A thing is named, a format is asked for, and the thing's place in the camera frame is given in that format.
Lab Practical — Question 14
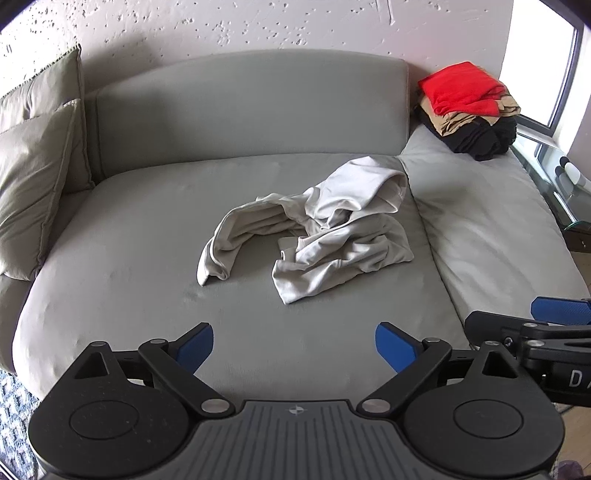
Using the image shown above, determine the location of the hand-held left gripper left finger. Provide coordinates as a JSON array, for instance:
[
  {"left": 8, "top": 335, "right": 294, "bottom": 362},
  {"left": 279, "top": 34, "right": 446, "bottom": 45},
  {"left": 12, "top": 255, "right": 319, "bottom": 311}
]
[{"left": 74, "top": 322, "right": 234, "bottom": 416}]

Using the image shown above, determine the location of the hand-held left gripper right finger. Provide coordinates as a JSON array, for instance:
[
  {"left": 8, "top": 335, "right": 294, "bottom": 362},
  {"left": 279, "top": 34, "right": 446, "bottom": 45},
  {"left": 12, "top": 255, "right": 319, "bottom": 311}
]
[{"left": 356, "top": 322, "right": 520, "bottom": 416}]

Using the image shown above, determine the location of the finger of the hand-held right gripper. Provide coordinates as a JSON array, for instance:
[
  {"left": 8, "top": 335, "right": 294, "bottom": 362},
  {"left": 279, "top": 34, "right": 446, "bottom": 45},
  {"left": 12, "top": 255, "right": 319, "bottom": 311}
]
[
  {"left": 464, "top": 311, "right": 546, "bottom": 357},
  {"left": 530, "top": 296, "right": 591, "bottom": 326}
]

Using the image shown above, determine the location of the white printed t-shirt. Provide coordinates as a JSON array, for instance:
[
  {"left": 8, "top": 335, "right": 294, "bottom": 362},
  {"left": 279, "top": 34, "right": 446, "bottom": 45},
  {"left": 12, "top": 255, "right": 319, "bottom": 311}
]
[{"left": 198, "top": 156, "right": 415, "bottom": 305}]

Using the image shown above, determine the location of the grey sofa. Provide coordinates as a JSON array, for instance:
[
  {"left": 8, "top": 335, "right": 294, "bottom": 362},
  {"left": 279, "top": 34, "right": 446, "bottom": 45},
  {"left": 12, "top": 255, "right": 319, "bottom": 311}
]
[{"left": 11, "top": 48, "right": 591, "bottom": 402}]

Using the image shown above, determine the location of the glass side table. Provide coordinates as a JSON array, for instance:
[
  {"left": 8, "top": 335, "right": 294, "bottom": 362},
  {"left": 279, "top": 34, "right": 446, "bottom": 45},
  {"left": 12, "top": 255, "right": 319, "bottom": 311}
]
[{"left": 512, "top": 134, "right": 591, "bottom": 252}]

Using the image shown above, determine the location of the white handheld device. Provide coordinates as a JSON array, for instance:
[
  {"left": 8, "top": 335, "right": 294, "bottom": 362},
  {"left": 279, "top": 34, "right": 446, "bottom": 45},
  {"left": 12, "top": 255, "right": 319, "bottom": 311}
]
[{"left": 556, "top": 156, "right": 591, "bottom": 191}]

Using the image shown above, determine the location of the folded black cloth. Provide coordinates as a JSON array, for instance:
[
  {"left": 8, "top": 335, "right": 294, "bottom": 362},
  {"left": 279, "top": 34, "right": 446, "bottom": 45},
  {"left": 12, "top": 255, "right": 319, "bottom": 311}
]
[{"left": 445, "top": 115, "right": 518, "bottom": 161}]

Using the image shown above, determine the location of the folded tan cloth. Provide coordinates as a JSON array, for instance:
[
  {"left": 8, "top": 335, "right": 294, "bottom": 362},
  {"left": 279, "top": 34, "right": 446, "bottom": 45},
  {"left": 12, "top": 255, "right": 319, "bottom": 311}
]
[{"left": 419, "top": 92, "right": 522, "bottom": 138}]

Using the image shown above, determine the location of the small beige cushion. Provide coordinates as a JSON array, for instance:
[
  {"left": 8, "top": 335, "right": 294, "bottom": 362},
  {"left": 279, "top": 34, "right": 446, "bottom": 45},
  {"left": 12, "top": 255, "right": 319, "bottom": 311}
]
[{"left": 0, "top": 99, "right": 88, "bottom": 282}]

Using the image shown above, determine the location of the folded red cloth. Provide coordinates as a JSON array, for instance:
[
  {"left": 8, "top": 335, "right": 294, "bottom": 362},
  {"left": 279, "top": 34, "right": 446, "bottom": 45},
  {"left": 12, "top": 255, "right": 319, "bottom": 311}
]
[{"left": 418, "top": 61, "right": 508, "bottom": 117}]

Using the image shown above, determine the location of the window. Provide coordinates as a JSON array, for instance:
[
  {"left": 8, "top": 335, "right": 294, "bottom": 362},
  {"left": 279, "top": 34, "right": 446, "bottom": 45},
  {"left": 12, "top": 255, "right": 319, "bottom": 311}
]
[{"left": 501, "top": 0, "right": 591, "bottom": 139}]

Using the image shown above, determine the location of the large beige cushion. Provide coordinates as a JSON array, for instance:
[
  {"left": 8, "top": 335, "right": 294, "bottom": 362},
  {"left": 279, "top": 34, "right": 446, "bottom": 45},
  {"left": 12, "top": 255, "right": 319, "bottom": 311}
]
[{"left": 0, "top": 44, "right": 95, "bottom": 195}]

